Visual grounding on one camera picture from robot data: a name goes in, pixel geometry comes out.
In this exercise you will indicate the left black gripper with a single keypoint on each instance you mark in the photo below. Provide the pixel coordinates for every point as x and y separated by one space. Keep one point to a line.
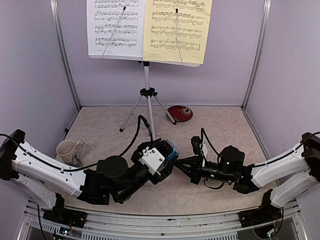
137 153

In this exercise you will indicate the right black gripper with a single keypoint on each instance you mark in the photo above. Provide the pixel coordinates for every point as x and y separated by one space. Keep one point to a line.
196 162

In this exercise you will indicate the blue metronome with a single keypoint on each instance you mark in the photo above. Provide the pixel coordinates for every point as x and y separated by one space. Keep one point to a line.
168 150

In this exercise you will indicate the silver tripod stand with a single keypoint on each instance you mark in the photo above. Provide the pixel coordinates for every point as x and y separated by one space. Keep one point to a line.
148 92

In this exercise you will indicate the white perforated music stand desk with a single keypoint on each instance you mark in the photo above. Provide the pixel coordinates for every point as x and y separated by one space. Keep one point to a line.
162 31

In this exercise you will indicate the yellowed sheet music page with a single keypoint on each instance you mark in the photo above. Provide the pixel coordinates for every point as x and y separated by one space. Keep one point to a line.
176 31

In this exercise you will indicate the white sheet music page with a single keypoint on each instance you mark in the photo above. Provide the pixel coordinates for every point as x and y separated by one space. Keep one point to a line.
115 29

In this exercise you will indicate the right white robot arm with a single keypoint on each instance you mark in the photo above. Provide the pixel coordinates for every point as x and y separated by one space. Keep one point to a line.
301 163

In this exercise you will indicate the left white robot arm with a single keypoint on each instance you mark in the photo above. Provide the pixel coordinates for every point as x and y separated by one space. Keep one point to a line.
96 184

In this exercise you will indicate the red floral plate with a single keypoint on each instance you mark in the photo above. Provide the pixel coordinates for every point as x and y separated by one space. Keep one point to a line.
180 113

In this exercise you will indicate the cream dragon mug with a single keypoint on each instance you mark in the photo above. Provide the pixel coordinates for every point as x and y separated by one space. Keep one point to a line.
71 152

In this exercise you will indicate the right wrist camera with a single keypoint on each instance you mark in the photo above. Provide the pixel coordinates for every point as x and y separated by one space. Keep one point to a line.
199 147

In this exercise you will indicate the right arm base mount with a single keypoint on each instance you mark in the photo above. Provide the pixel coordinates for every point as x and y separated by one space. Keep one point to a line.
257 216

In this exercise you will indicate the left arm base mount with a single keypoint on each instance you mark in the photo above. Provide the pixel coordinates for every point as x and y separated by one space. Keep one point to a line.
71 218

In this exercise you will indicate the front aluminium rail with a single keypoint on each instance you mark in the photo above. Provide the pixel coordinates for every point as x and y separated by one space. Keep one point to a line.
101 225

